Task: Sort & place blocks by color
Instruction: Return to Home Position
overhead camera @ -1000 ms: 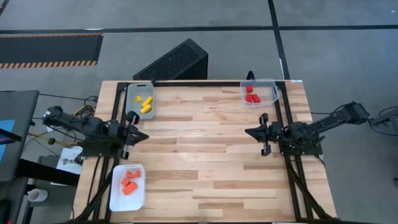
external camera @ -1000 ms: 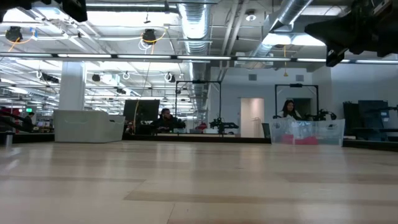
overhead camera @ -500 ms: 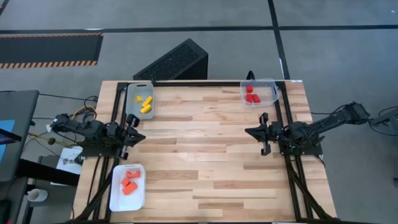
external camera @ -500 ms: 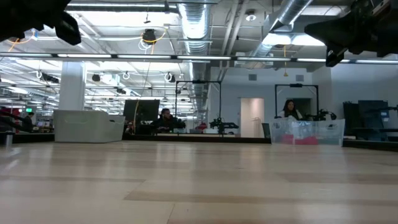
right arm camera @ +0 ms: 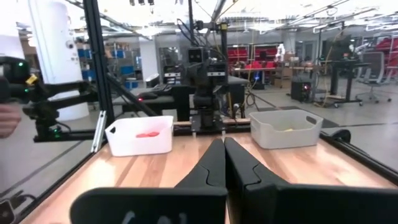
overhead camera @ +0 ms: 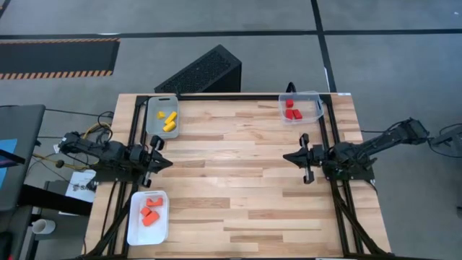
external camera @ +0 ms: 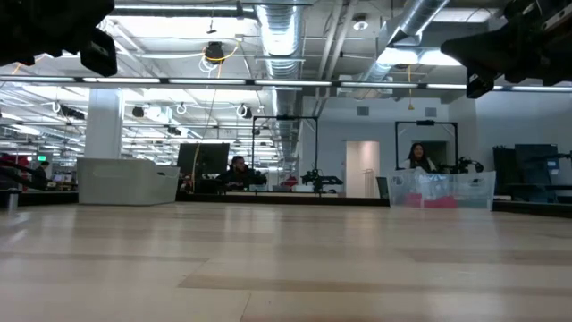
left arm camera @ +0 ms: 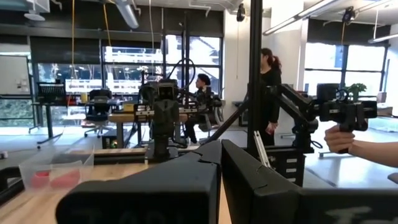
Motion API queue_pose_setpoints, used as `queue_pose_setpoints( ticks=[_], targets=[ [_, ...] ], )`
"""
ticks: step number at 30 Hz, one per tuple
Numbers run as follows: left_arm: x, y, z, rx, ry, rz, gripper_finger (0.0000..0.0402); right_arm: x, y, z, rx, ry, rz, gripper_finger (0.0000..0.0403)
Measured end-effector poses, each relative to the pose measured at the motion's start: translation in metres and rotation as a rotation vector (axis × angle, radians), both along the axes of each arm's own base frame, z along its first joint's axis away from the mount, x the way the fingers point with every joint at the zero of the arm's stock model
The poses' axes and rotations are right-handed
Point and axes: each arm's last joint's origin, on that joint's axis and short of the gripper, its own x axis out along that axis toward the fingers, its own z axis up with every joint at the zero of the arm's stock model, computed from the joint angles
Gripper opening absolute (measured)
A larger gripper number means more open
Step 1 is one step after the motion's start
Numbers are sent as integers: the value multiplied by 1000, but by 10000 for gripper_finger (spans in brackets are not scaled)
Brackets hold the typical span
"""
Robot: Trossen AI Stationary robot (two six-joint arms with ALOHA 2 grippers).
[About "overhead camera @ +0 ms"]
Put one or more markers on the black aluminium frame rail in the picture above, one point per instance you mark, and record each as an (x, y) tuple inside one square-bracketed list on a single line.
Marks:
[(216, 97), (138, 108), (326, 133)]

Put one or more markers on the black hazard-striped floor mat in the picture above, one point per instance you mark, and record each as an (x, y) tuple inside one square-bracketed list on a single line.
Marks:
[(54, 57)]

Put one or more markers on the white cup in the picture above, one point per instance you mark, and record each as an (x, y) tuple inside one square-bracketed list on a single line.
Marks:
[(43, 226)]

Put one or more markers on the black perforated box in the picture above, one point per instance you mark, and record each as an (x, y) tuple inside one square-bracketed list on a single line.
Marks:
[(202, 70)]

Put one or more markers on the orange rectangular block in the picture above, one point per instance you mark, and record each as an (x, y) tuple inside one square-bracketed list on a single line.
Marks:
[(151, 219)]

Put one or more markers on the white plastic bin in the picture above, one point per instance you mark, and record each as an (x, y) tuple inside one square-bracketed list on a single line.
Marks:
[(148, 236)]

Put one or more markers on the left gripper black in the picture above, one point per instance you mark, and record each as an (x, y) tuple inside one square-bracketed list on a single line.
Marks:
[(142, 159)]

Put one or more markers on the grey plastic bin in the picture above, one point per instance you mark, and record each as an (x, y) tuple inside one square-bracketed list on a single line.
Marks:
[(155, 130)]

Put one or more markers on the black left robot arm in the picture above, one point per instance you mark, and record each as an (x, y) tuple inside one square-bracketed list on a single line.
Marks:
[(94, 148)]

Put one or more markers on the white printed paper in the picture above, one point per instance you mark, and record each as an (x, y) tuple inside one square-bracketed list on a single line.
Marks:
[(81, 189)]

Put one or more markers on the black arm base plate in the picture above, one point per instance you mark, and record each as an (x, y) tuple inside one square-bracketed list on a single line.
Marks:
[(112, 177), (361, 176)]

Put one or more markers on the yellow triangular block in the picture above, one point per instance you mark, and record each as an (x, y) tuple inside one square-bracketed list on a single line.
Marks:
[(160, 115)]

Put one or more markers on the orange arch block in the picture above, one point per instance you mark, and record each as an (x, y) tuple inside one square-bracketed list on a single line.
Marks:
[(148, 203)]

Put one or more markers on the blue sheet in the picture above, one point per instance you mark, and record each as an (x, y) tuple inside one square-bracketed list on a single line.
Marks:
[(7, 146)]

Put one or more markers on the yellow rectangular block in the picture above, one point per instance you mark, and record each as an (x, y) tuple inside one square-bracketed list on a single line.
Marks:
[(171, 117)]

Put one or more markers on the small black mount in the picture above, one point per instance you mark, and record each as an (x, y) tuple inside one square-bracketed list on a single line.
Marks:
[(291, 87)]

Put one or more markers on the clear plastic bin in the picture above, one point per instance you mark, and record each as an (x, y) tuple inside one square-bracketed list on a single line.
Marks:
[(310, 108)]

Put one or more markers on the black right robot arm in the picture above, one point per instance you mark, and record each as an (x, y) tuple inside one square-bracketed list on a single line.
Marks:
[(382, 139)]

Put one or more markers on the red wedge block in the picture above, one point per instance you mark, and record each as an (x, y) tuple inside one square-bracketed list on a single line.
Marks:
[(297, 114)]

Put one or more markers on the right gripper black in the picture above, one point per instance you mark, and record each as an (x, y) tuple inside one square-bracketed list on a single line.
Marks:
[(317, 157)]

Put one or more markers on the small red block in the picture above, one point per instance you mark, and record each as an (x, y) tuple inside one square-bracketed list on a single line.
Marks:
[(289, 103)]

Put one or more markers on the dark grey desk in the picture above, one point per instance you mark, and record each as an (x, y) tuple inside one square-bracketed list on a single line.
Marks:
[(25, 122)]

